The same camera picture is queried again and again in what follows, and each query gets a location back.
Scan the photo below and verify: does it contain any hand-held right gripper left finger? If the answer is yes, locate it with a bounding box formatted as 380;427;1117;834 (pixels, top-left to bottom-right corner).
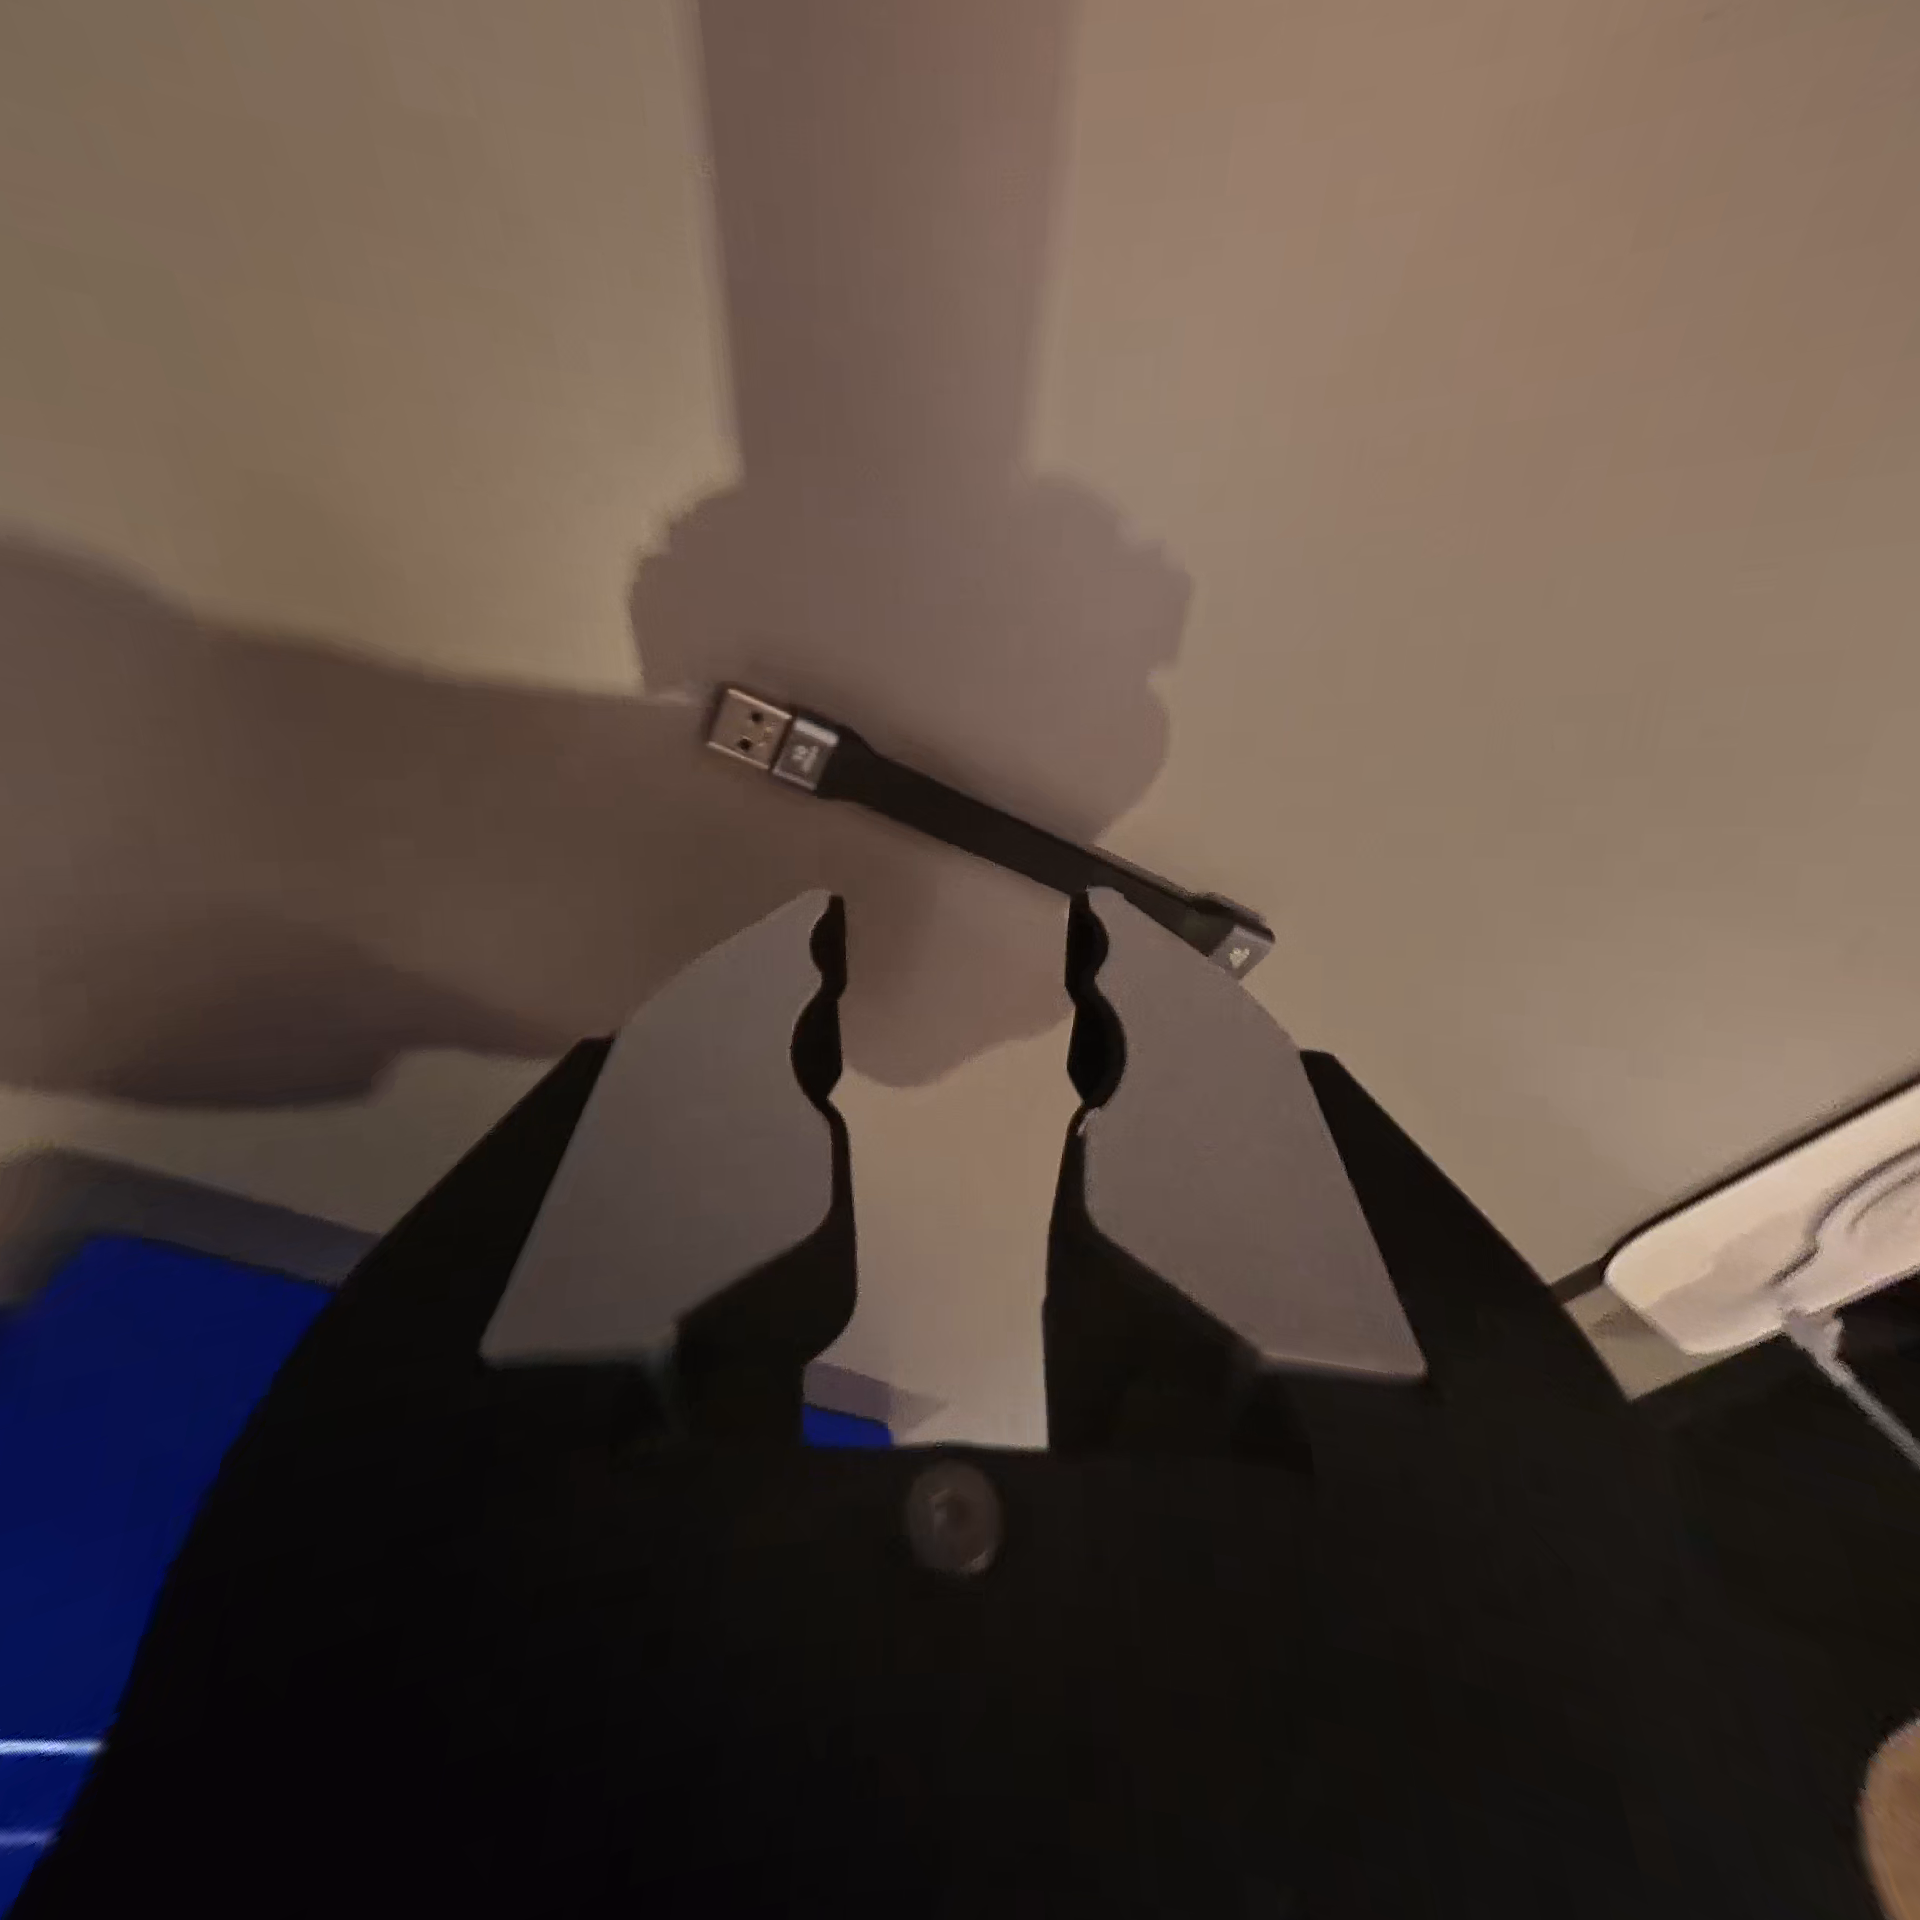
477;892;859;1394

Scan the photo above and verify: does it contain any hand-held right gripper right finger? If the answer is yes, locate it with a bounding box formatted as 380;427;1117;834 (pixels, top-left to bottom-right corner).
1045;879;1429;1394

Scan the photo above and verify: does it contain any short black usb cable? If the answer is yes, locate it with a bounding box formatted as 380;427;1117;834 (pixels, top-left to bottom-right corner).
706;679;1277;984

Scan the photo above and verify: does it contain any blue plastic bin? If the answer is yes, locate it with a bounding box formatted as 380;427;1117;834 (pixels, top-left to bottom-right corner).
0;1150;905;1861

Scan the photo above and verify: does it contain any white charging cable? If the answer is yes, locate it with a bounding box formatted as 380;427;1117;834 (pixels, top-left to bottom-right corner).
1776;1291;1920;1470

